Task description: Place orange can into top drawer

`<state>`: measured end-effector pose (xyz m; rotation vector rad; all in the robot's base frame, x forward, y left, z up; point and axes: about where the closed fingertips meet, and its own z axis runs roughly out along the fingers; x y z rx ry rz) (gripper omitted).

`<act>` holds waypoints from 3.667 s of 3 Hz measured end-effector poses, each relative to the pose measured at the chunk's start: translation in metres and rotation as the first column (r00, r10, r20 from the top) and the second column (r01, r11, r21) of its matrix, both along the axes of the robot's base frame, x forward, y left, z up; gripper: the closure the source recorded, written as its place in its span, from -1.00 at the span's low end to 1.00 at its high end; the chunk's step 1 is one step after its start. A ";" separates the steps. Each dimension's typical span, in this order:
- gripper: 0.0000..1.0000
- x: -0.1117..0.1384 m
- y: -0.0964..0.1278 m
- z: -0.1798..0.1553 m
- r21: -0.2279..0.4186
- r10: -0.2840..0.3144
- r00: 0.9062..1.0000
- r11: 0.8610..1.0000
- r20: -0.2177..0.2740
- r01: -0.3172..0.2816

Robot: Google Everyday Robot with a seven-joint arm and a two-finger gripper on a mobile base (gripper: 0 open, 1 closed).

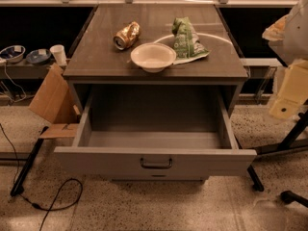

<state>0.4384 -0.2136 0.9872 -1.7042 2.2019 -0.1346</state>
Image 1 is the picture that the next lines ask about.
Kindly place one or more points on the brown cardboard box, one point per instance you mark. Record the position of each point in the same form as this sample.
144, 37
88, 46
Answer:
54, 103

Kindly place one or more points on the blue white bowl left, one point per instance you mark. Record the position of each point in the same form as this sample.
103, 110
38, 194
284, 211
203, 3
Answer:
13, 54

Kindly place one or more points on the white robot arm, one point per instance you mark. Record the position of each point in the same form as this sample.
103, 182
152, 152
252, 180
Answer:
288, 38

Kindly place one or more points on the black stand base right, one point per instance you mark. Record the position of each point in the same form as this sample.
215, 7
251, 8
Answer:
288, 197

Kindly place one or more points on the white paper bowl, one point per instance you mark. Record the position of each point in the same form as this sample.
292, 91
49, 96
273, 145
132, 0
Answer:
153, 57

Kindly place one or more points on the grey drawer cabinet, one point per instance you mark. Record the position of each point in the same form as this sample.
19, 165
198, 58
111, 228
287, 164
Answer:
96, 59

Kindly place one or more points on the green chip bag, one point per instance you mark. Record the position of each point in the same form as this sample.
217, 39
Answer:
187, 45

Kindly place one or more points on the crushed orange soda can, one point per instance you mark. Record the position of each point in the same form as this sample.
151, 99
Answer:
127, 36

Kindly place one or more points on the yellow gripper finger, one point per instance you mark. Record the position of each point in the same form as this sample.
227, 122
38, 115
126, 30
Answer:
293, 92

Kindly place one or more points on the dark side table right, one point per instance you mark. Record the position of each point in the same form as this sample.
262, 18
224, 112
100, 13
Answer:
288, 135

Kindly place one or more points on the black metal leg left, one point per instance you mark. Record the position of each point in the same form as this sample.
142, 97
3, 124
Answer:
18, 183

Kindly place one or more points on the white paper cup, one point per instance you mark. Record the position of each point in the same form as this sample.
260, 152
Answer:
59, 54

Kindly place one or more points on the open grey top drawer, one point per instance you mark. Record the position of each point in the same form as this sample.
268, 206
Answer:
123, 123

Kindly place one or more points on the blue bowl on shelf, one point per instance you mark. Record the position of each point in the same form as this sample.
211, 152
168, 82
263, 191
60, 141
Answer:
38, 57

